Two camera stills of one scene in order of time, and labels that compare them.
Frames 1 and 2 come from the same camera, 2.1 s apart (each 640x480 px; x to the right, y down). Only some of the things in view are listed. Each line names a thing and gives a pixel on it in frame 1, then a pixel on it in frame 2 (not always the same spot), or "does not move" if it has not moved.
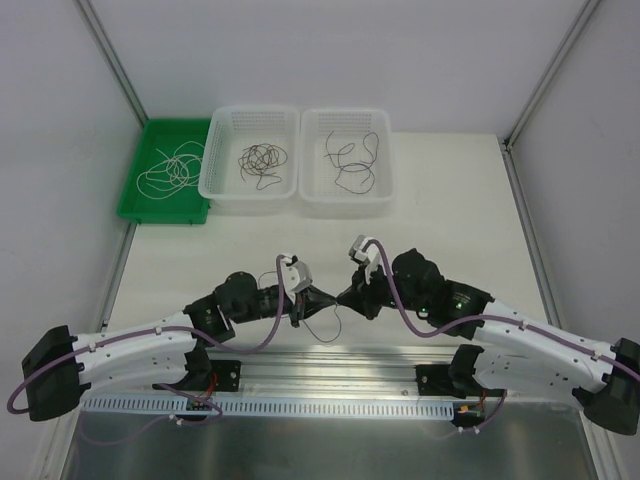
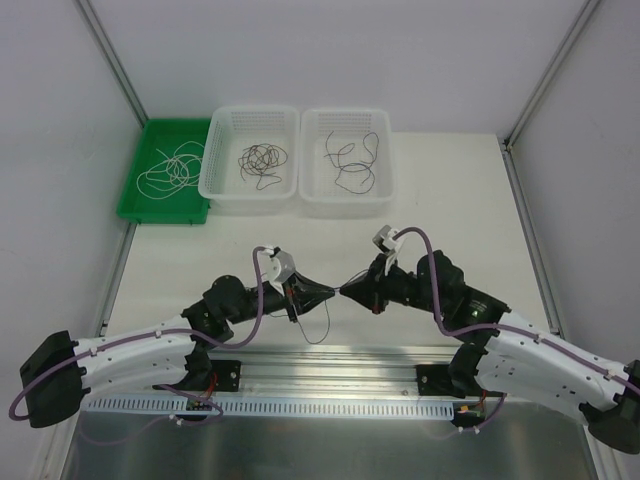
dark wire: [328, 151] does not move
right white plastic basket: [346, 161] does not move
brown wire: [262, 159] does not move
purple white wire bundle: [305, 324] -> [329, 322]
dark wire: [344, 150] -> [363, 142]
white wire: [169, 176] does not move
